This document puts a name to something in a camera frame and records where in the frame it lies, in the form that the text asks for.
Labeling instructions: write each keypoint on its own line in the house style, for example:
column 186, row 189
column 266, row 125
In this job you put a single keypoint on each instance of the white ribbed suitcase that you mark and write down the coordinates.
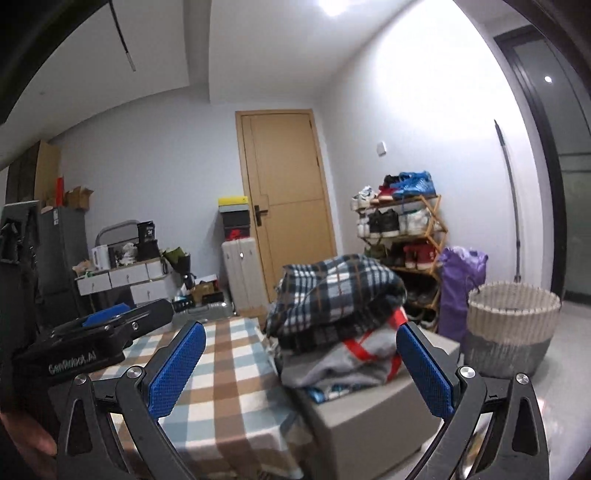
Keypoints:
column 242, row 277

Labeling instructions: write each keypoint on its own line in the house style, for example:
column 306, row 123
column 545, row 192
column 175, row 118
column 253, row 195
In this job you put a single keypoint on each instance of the person's left hand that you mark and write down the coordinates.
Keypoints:
column 27, row 438

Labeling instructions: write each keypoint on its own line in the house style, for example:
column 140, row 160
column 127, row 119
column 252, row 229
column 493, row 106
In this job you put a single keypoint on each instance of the wooden shoe rack with shoes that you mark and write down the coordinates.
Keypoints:
column 415, row 182

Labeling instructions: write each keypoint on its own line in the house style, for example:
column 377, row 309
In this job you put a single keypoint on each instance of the yellow box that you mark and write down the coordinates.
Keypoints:
column 233, row 201

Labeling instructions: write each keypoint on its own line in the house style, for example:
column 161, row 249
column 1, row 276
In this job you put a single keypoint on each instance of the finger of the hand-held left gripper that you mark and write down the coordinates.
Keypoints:
column 147, row 316
column 106, row 314

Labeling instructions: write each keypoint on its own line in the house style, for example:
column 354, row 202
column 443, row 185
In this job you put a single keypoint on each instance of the red canister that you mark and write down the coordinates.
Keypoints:
column 59, row 191

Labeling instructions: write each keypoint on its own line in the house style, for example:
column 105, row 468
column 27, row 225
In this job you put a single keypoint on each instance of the brown box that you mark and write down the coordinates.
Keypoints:
column 203, row 290

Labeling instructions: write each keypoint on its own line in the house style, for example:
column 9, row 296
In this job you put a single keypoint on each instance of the plaid lined grey knit jacket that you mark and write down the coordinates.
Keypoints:
column 332, row 295

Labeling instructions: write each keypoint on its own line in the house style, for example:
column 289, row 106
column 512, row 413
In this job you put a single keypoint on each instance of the grey sweatshirt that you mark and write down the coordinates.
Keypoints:
column 337, row 364

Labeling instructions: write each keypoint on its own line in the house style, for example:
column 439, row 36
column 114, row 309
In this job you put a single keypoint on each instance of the cardboard box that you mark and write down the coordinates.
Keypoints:
column 78, row 198

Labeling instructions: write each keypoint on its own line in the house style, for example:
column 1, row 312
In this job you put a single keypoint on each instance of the white kettle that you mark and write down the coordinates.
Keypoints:
column 101, row 258

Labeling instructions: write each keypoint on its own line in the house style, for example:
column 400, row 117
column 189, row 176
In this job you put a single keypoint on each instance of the black printed box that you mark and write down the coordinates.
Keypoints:
column 147, row 230

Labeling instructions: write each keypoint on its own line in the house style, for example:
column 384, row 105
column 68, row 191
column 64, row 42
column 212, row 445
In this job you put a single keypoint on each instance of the silver suitcase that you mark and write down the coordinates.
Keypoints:
column 207, row 311

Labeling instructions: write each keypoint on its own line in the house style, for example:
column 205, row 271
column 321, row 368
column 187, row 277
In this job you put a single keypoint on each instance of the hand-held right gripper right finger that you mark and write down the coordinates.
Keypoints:
column 425, row 369

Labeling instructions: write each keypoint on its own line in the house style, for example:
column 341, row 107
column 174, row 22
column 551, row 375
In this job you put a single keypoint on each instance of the ceiling light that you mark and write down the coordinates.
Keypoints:
column 334, row 5

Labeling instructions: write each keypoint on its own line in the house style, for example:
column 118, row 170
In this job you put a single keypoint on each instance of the black storage box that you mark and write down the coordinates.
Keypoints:
column 235, row 221

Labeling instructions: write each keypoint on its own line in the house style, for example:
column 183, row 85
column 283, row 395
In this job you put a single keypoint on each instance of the dark stand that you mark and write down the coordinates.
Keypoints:
column 18, row 277

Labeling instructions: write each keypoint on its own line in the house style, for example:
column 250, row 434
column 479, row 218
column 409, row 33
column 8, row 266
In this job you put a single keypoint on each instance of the blue patterned cloth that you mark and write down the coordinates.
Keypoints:
column 328, row 393

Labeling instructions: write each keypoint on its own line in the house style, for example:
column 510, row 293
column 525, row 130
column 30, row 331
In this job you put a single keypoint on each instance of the black ceiling rod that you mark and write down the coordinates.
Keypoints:
column 122, row 41

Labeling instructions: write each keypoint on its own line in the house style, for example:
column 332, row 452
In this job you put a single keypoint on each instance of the white drawer cabinet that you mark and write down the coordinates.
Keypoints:
column 124, row 274

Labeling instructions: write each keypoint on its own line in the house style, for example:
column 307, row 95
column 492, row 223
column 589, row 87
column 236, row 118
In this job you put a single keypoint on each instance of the brown cabinet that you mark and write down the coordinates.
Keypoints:
column 44, row 170

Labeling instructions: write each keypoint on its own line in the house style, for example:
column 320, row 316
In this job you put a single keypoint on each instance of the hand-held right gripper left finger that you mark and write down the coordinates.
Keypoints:
column 178, row 364

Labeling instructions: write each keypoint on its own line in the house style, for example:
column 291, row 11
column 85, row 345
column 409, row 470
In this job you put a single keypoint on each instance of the wicker laundry basket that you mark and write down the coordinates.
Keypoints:
column 508, row 323

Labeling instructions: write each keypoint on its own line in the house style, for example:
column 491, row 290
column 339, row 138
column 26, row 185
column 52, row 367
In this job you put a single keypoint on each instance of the dark grey refrigerator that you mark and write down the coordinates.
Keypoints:
column 62, row 258

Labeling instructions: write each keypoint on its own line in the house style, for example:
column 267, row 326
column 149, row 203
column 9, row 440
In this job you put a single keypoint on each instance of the dark glass door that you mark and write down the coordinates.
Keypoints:
column 572, row 207

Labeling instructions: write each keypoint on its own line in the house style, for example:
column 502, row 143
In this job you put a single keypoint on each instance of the grey storage ottoman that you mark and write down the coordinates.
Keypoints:
column 369, row 424

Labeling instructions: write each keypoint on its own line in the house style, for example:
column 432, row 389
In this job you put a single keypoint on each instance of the wooden door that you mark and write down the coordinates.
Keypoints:
column 281, row 184

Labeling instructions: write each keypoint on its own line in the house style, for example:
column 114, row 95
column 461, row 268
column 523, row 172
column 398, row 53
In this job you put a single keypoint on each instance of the mop pole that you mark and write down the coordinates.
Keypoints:
column 511, row 194

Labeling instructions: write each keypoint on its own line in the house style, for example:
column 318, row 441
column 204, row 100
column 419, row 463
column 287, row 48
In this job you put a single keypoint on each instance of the purple bag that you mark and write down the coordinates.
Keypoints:
column 461, row 286

